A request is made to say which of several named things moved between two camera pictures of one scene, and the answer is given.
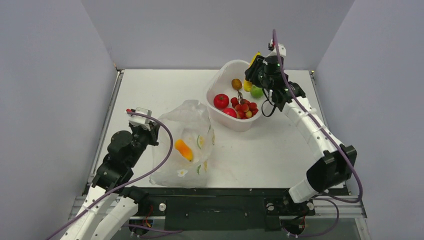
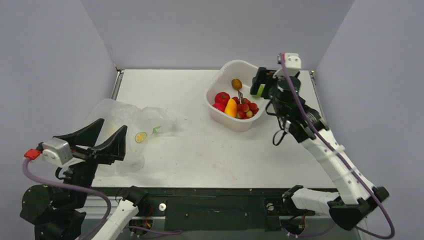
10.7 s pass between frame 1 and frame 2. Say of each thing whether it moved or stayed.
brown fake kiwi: stayed
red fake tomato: stayed
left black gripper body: moved
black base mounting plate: stayed
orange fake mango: moved
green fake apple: stayed
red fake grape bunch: stayed
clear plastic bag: moved
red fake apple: moved
